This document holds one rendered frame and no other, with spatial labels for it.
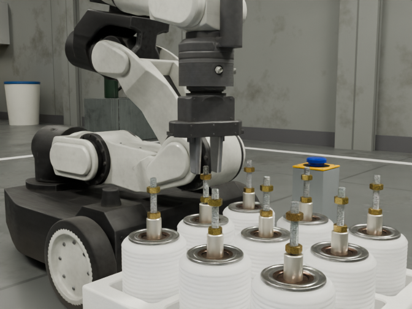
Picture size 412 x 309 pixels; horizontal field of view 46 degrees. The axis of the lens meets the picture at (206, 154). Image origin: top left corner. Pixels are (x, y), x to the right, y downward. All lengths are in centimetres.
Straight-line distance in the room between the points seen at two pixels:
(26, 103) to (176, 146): 574
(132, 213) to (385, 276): 56
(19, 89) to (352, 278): 625
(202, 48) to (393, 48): 324
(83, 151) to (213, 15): 66
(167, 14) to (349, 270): 45
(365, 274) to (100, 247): 54
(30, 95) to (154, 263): 611
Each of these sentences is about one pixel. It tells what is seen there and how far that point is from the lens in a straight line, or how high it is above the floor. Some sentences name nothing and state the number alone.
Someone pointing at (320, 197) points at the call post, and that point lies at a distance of 97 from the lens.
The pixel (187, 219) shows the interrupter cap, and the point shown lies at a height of 25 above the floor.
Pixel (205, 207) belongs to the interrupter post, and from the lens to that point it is 79.
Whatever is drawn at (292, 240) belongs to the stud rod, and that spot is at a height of 30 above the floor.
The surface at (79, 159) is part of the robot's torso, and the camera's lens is 131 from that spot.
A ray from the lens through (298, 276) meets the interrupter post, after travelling 57.
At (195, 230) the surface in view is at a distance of 77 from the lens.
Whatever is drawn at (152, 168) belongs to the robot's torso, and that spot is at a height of 29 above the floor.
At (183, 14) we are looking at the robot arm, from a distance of 74.
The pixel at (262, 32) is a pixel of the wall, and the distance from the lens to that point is 446.
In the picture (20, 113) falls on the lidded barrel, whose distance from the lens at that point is 673.
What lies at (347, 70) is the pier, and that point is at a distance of 393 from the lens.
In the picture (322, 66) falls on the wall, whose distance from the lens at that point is 413.
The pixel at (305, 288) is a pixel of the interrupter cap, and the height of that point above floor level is 25.
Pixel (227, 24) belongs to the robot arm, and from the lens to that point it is 73.
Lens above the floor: 47
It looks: 8 degrees down
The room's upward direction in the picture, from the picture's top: straight up
